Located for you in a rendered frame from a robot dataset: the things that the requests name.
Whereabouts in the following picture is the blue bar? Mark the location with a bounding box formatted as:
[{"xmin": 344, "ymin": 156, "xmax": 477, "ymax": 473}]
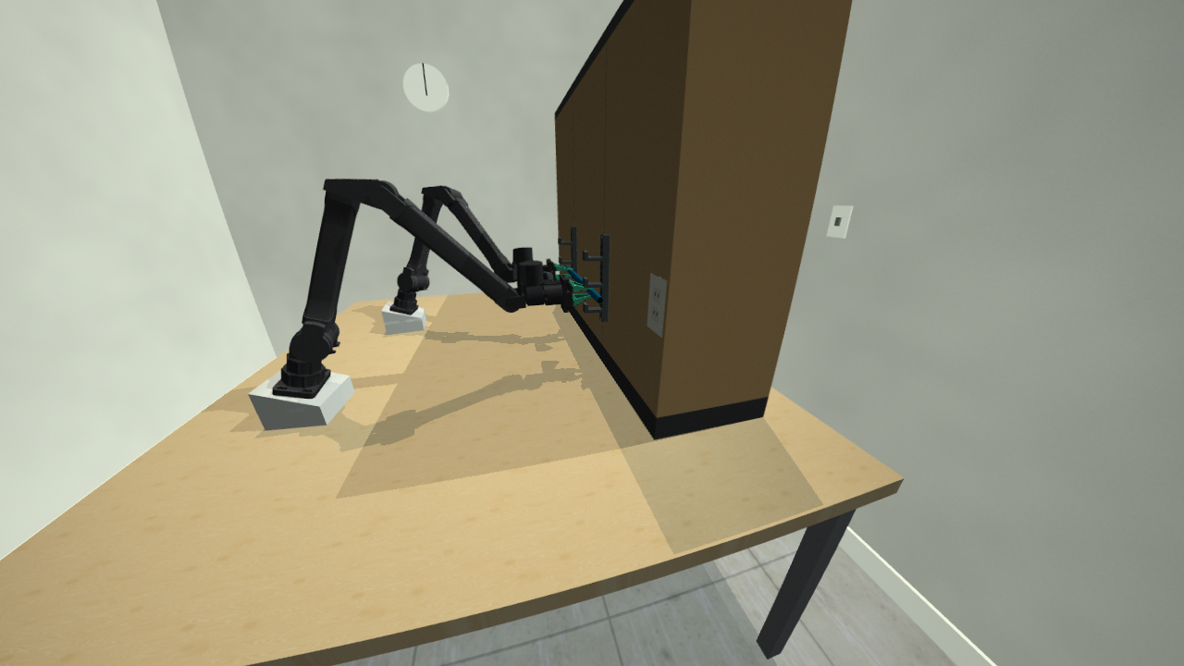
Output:
[{"xmin": 567, "ymin": 270, "xmax": 603, "ymax": 305}]

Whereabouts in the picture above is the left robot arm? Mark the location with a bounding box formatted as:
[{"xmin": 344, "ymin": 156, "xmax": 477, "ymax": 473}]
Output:
[{"xmin": 390, "ymin": 186, "xmax": 533, "ymax": 315}]

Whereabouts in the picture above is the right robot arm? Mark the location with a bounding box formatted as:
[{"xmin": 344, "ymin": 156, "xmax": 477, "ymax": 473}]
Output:
[{"xmin": 272, "ymin": 179, "xmax": 561, "ymax": 399}]

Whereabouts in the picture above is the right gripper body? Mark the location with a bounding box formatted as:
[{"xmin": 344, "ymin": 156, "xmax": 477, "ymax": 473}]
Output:
[{"xmin": 542, "ymin": 275, "xmax": 573, "ymax": 313}]

